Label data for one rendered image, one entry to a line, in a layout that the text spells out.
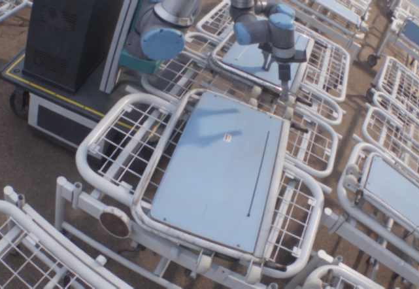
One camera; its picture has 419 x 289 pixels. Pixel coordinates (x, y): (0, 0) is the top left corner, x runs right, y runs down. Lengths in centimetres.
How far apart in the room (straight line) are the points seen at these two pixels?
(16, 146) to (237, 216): 124
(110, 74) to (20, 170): 64
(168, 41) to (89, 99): 67
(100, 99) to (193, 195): 78
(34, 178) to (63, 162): 19
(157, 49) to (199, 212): 54
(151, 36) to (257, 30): 38
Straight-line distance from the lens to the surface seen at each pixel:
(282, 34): 166
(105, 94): 214
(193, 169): 159
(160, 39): 153
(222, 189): 157
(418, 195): 218
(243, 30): 163
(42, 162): 223
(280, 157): 176
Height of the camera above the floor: 167
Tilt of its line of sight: 42 degrees down
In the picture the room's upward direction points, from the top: 25 degrees clockwise
